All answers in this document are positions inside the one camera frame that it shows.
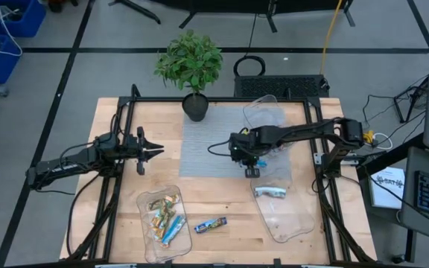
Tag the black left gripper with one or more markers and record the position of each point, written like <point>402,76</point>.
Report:
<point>136,149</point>

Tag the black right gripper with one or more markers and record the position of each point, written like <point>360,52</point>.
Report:
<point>244,147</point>

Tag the clear plastic bin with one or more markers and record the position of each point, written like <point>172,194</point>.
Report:
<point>162,253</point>
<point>289,219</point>
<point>264,109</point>

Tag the silver green granola bar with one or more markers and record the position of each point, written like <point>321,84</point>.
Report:
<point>270,191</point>

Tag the gold green granola bar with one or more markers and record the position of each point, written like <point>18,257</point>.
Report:
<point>164,203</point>

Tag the orange green granola bar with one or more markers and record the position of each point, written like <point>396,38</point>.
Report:
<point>162,217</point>

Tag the pale blue gold granola bar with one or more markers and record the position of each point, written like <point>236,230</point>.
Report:
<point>173,230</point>

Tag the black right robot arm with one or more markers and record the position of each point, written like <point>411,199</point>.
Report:
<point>311,130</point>

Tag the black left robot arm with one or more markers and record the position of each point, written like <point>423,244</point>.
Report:
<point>73,164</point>

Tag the Chewy oatmeal raisin granola bar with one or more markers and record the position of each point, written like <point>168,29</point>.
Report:
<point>210,225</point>

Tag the grey ribbed mat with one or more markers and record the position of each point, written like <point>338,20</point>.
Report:
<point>207,149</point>

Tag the black perforated computer case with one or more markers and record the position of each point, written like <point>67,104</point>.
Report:
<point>281,86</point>

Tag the green plant in black pot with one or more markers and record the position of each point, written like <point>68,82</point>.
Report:
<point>190,63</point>

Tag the black partition screen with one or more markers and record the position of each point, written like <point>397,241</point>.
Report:
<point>218,3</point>
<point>304,3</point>

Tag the white booklet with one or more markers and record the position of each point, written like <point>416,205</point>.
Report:
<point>386,193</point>

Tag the black metal table frame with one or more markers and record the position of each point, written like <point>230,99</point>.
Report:
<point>123,111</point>

